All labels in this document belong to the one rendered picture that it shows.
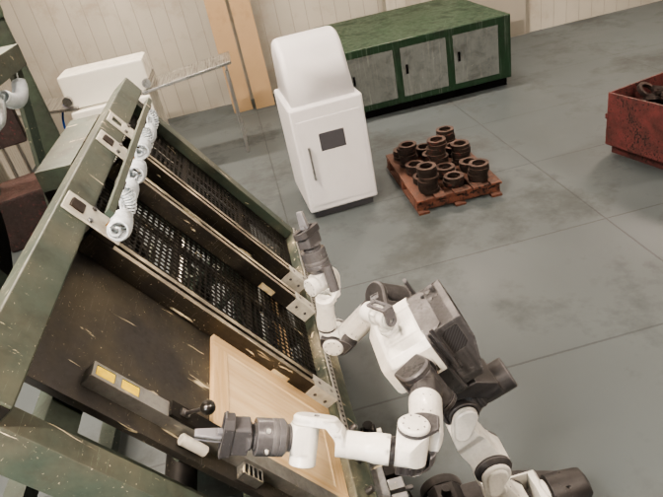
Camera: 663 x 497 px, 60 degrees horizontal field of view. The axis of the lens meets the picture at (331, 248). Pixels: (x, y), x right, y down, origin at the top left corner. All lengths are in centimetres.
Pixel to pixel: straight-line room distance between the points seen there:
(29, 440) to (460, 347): 118
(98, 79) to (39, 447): 619
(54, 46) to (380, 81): 476
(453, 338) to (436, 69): 608
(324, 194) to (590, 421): 300
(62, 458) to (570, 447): 253
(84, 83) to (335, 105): 327
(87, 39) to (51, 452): 849
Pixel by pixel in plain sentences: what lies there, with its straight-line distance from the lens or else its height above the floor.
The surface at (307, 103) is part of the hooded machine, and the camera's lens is 504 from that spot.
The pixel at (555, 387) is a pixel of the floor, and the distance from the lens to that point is 353.
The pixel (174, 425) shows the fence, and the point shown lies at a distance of 157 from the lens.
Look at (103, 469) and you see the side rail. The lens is 132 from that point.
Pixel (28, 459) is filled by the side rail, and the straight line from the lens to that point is 130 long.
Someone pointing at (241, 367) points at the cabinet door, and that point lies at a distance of 198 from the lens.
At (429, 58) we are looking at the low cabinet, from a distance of 759.
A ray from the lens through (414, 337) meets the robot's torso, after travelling 178.
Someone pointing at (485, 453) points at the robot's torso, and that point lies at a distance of 231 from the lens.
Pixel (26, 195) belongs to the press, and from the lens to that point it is 656.
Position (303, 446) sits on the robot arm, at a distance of 144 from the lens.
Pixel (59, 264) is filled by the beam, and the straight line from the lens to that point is 157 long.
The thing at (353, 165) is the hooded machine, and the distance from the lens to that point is 524.
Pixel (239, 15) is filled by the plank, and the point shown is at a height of 129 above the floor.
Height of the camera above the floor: 253
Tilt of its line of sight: 31 degrees down
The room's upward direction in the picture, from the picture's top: 12 degrees counter-clockwise
